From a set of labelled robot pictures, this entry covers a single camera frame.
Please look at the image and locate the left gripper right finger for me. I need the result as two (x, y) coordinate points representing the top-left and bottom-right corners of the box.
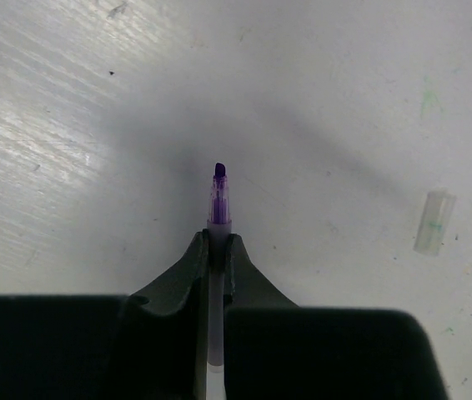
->
(223, 234), (297, 308)

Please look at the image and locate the purple highlighter pen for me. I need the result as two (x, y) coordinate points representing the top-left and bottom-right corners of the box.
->
(206, 162), (232, 399)

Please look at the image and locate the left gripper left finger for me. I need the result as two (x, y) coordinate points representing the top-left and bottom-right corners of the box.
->
(130, 231), (208, 399)

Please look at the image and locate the clear pen cap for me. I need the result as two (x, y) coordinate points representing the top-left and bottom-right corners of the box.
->
(414, 189), (456, 257)

